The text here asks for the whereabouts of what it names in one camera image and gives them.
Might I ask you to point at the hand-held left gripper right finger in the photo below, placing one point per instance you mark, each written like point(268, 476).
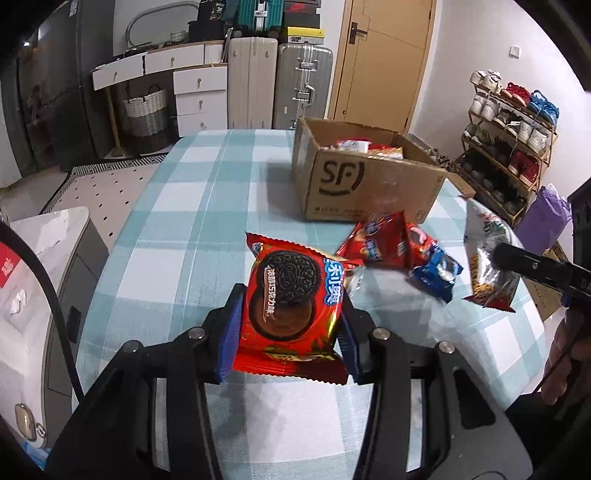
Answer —
point(352, 364)

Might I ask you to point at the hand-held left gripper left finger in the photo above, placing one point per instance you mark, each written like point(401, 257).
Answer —
point(229, 341)

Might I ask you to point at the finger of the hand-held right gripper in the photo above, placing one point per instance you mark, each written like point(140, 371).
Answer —
point(526, 265)

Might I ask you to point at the white noodle snack packet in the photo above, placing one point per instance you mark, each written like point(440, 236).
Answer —
point(485, 240)

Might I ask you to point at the red chocolate cookie packet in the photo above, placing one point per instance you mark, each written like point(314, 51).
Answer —
point(286, 295)

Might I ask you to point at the blue cookie packet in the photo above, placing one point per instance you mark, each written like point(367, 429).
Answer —
point(436, 274)

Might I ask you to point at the small red snack packet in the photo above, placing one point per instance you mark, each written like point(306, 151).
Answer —
point(418, 247)

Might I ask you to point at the red crisp snack packet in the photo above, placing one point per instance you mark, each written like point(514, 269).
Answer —
point(374, 240)

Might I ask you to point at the brown cardboard box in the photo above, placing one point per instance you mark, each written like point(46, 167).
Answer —
point(341, 184)

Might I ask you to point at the person's right hand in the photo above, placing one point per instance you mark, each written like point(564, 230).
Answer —
point(558, 369)

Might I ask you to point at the flat brown carton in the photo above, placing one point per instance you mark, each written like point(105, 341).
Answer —
point(542, 290)

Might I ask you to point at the purple bag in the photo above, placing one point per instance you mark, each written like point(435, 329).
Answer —
point(545, 212)

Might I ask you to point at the wooden shoe rack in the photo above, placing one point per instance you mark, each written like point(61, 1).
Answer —
point(549, 152)

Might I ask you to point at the heap of loose shoes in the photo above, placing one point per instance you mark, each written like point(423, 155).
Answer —
point(441, 159)

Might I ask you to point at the cream dotted rug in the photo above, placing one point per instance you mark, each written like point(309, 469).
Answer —
point(106, 194)

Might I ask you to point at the white side table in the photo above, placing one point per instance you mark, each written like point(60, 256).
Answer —
point(55, 230)

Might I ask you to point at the oval metal tag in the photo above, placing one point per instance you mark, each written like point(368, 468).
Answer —
point(25, 421)

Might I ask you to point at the wooden door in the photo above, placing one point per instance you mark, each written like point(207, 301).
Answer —
point(383, 83)

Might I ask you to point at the red card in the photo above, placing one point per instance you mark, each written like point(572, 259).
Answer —
point(9, 265)

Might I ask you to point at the white drawer desk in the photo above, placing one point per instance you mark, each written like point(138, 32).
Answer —
point(201, 99)

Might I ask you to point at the woven laundry basket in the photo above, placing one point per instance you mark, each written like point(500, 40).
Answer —
point(147, 110)

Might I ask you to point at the silver suitcase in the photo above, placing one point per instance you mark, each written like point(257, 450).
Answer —
point(288, 92)

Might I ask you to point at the beige suitcase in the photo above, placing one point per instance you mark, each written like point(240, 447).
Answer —
point(251, 83)

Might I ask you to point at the dark grey refrigerator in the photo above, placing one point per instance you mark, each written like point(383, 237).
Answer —
point(92, 92)

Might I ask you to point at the small white basket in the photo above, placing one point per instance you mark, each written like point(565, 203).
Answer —
point(178, 36)

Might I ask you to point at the black storage box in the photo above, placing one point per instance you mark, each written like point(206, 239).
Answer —
point(207, 30)

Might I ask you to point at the yellow black shoe box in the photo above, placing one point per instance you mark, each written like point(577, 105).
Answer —
point(304, 36)

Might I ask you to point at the oval grey-framed mirror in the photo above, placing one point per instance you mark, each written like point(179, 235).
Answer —
point(152, 23)

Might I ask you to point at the teal suitcase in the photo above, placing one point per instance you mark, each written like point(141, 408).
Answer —
point(249, 14)

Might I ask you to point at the plain black shoe box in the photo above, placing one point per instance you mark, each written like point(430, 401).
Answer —
point(300, 20)

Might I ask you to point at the black printed bag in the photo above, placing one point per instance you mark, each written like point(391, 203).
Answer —
point(212, 9)

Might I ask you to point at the black red-logo shoe box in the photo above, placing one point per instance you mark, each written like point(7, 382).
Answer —
point(300, 5)

